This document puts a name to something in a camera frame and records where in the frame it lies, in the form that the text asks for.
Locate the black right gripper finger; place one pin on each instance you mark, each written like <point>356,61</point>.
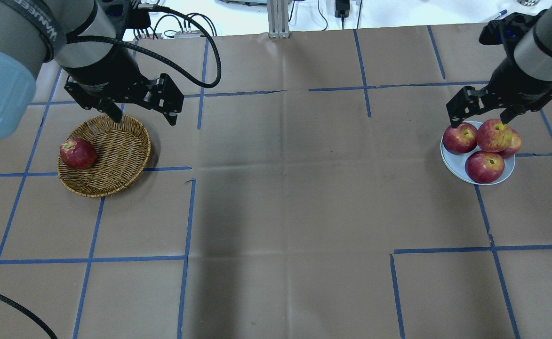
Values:
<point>456,119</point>
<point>510,113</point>

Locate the red apple on plate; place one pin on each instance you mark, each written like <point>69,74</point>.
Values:
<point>484,167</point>

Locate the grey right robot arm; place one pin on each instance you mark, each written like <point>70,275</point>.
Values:
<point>526,39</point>

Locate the red apple in basket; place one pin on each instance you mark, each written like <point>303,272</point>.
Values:
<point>78,153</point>

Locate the light blue plate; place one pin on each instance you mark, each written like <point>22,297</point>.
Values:
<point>455,163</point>

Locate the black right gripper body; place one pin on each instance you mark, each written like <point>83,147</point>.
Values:
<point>520,84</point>

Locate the red apple plate far side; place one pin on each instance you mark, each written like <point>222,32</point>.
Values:
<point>514,146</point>

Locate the red apple with yellow top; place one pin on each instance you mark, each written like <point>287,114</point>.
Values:
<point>460,140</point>

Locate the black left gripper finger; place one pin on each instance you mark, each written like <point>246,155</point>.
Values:
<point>170,115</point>
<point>113,111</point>

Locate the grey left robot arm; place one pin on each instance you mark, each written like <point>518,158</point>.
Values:
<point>84,37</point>

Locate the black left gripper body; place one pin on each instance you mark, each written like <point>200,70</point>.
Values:
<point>102,67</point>

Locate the woven wicker basket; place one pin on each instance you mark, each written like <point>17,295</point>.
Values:
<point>123,150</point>

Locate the aluminium frame post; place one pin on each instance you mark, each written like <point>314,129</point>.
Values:
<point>278,15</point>

